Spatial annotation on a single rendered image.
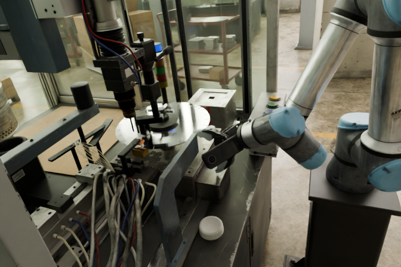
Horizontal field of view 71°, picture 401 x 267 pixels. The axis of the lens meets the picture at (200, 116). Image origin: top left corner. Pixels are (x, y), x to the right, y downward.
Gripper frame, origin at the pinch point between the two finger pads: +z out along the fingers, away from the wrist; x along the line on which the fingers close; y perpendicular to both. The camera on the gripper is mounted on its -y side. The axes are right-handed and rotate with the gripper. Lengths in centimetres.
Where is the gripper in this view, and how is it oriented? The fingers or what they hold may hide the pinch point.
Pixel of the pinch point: (202, 153)
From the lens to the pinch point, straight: 91.9
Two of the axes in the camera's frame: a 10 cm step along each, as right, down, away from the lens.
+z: -5.6, 3.0, 7.7
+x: -5.0, -8.6, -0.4
